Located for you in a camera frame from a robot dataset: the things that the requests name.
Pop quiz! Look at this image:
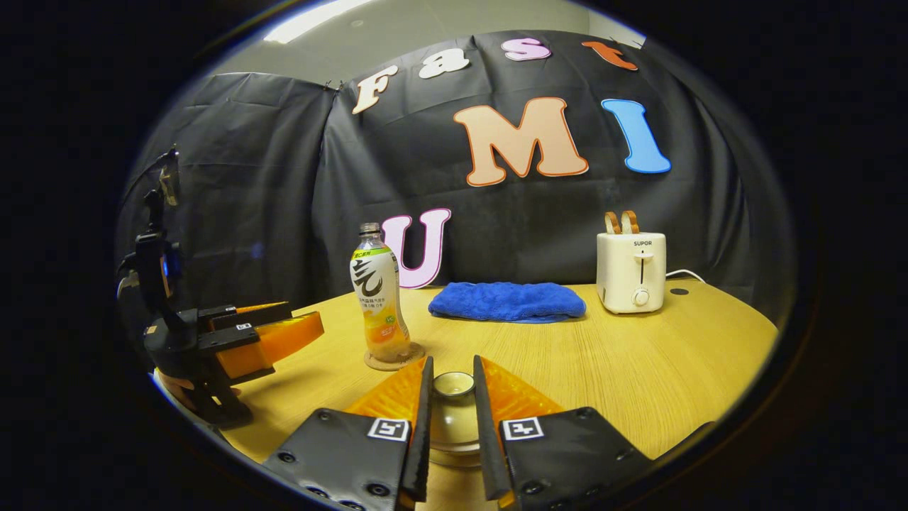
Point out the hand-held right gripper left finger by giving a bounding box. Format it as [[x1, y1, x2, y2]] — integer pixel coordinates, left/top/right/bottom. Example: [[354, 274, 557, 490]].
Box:
[[261, 355, 435, 511]]

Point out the cream white toaster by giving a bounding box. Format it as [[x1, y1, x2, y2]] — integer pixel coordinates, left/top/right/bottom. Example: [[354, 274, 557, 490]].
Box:
[[596, 231, 668, 315]]

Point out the round cork coaster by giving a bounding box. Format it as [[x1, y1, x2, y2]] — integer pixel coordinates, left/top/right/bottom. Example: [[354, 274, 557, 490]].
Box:
[[363, 341, 426, 372]]

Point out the cream ceramic teacup lid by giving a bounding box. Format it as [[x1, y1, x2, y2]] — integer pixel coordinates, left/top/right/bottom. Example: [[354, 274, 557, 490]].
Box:
[[430, 370, 483, 451]]

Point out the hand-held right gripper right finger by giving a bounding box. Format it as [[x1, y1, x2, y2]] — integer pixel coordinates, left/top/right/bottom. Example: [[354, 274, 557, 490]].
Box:
[[472, 353, 653, 511]]

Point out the clear water bottle orange label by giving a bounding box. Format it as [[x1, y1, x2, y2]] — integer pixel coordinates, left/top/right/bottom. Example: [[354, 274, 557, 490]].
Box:
[[349, 222, 412, 364]]

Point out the black backdrop cloth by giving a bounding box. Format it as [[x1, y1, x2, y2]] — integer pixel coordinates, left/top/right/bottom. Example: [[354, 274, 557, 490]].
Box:
[[117, 30, 795, 336]]

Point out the blue folded towel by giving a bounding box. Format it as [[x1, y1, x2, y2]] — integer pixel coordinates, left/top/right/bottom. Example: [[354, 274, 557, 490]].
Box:
[[428, 281, 588, 324]]

